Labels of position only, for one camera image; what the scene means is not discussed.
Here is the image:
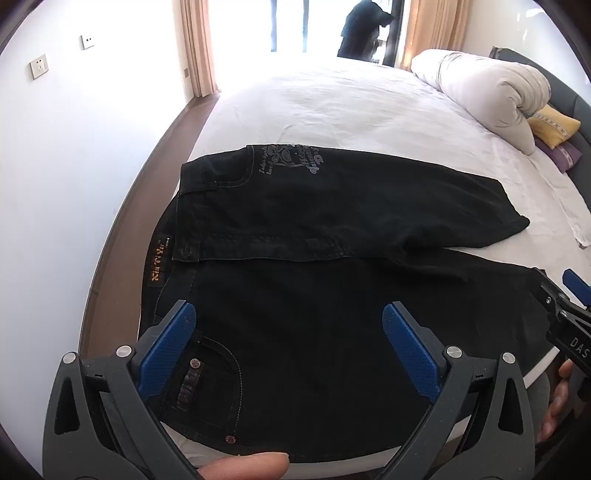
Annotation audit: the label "purple pillow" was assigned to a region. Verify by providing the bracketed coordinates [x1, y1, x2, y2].
[534, 138, 583, 174]

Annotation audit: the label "person's left hand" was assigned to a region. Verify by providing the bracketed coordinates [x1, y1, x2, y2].
[195, 467, 291, 480]

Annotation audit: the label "black window frame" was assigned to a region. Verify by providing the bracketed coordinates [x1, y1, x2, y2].
[382, 0, 411, 69]

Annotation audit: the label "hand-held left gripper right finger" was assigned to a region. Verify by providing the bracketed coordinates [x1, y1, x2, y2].
[381, 301, 536, 480]

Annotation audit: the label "person's right hand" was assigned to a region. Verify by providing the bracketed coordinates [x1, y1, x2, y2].
[541, 359, 578, 443]

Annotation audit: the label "beige curtain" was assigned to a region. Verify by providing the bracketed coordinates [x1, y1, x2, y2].
[399, 0, 469, 72]
[179, 0, 222, 97]

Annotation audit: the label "black pants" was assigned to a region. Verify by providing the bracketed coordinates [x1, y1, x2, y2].
[139, 144, 561, 469]

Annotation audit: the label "bed with white sheet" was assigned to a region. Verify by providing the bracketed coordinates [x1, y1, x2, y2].
[78, 55, 591, 480]

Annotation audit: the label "white rolled duvet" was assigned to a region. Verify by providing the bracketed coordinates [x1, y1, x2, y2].
[411, 48, 552, 155]

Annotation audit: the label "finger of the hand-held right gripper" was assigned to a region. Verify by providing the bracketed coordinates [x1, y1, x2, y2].
[562, 269, 591, 309]
[537, 271, 578, 325]

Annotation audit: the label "black garment by window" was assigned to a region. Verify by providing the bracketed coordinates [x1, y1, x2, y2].
[337, 0, 393, 61]

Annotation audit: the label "dark grey bed headboard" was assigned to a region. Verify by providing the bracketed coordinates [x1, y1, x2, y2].
[489, 46, 591, 185]

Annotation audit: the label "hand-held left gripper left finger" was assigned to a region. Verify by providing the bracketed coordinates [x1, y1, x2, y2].
[42, 300, 204, 480]

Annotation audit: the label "yellow pillow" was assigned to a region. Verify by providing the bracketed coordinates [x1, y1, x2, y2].
[526, 104, 581, 149]

